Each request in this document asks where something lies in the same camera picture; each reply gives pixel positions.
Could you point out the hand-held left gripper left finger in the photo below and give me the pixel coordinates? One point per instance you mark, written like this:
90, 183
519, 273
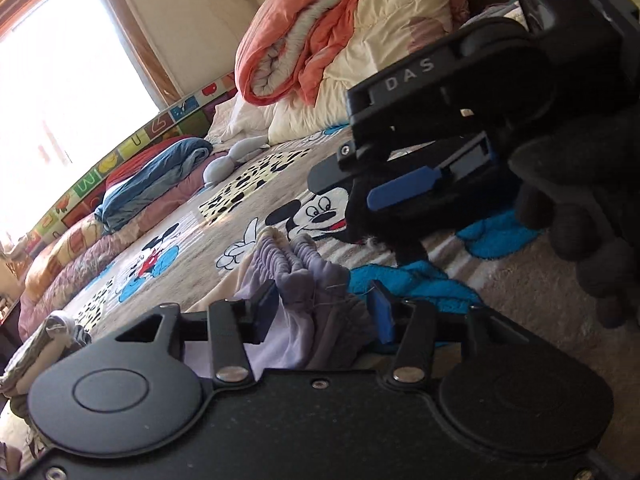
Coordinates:
267, 307

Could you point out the person's right hand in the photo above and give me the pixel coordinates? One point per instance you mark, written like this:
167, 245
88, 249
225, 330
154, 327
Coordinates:
575, 170

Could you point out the cream quilt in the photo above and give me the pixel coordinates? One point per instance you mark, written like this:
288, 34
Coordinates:
380, 45

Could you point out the window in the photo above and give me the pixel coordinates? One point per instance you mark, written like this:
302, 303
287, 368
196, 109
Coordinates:
65, 85

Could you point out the white pillow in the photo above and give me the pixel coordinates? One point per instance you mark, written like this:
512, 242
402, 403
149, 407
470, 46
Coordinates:
245, 120

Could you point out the light blue plush toy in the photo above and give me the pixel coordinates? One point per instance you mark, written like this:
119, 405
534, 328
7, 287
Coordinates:
225, 165

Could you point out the colourful alphabet foam mat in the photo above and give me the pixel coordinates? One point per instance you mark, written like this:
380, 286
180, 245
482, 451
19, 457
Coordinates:
150, 130

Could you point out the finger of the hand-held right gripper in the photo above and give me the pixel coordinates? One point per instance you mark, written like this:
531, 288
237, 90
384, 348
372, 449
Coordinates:
400, 190
330, 177

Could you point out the black sock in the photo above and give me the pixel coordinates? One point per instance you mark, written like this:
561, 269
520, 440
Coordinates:
400, 230

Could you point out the lavender pants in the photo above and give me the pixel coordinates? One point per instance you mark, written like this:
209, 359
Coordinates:
320, 320

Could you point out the cartoon mouse printed blanket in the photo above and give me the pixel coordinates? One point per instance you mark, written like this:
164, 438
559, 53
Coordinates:
525, 270

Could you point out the orange quilt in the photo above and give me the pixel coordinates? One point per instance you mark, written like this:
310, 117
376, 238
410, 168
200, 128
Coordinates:
325, 25

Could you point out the red folded blanket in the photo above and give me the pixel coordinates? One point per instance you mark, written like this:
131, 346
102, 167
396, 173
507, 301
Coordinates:
150, 147

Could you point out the pink lilac quilt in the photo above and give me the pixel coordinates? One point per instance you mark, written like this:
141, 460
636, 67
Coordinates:
100, 255

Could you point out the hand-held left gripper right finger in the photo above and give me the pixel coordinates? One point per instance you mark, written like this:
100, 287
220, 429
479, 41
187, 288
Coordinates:
384, 317

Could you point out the yellow cartoon pillow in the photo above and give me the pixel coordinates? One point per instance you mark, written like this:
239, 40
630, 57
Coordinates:
70, 245

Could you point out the blue folded blanket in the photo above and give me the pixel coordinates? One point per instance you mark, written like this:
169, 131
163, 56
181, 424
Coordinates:
160, 175

